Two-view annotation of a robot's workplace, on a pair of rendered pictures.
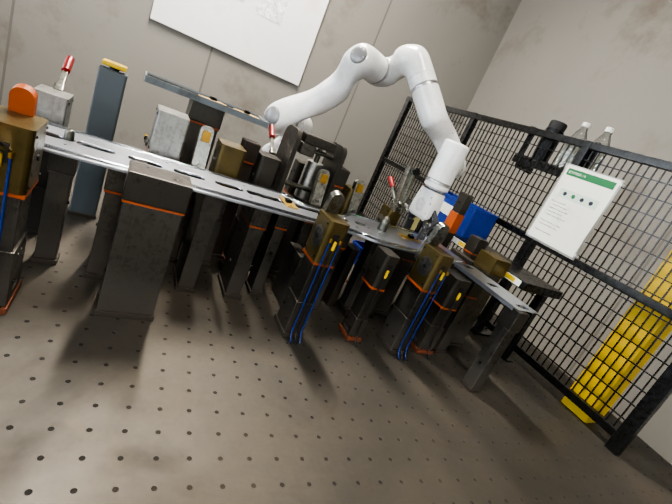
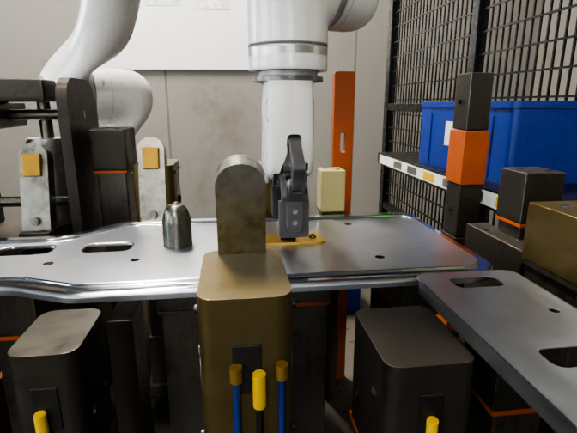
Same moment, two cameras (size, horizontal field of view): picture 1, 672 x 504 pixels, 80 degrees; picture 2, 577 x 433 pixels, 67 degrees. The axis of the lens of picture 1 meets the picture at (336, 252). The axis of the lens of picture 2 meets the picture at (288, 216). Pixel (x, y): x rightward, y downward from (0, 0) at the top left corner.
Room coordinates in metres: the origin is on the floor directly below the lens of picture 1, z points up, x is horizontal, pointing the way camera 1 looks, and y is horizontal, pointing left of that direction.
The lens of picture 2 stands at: (0.90, -0.42, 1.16)
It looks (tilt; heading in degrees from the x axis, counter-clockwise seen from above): 15 degrees down; 25
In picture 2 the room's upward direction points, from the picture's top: straight up
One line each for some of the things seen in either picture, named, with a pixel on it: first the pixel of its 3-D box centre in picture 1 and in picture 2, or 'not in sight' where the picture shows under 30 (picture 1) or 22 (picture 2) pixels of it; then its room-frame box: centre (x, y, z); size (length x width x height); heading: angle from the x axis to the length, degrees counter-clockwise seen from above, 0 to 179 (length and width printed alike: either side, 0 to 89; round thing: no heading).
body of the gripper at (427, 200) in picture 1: (428, 202); (288, 122); (1.35, -0.21, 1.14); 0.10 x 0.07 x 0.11; 32
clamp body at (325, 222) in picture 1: (311, 278); not in sight; (0.98, 0.03, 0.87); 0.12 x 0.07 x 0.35; 32
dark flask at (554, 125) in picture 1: (548, 142); not in sight; (1.88, -0.64, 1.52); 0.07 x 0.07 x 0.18
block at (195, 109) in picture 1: (188, 170); not in sight; (1.27, 0.55, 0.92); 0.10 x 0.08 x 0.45; 122
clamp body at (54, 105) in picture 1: (43, 161); not in sight; (0.94, 0.78, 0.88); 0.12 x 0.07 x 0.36; 32
